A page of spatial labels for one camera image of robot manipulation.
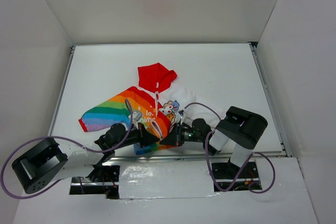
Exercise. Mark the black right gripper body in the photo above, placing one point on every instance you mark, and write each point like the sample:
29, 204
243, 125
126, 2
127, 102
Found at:
178, 135

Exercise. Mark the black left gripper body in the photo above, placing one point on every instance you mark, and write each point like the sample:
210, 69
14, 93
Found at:
141, 135

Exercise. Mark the rainbow and white kids jacket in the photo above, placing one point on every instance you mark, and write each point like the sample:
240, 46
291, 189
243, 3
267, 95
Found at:
159, 99

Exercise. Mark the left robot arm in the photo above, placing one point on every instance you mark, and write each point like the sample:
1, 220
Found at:
48, 161

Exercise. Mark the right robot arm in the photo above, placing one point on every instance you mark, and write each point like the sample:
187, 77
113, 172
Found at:
243, 127

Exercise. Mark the white foil covered panel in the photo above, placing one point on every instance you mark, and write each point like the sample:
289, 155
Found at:
176, 179

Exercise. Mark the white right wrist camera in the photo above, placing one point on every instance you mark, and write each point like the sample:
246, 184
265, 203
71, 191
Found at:
182, 116

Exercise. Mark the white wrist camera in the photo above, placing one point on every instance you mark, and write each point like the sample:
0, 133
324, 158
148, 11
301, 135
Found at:
136, 118
182, 116

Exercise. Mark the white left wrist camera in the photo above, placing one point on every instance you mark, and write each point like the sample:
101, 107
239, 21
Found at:
136, 118

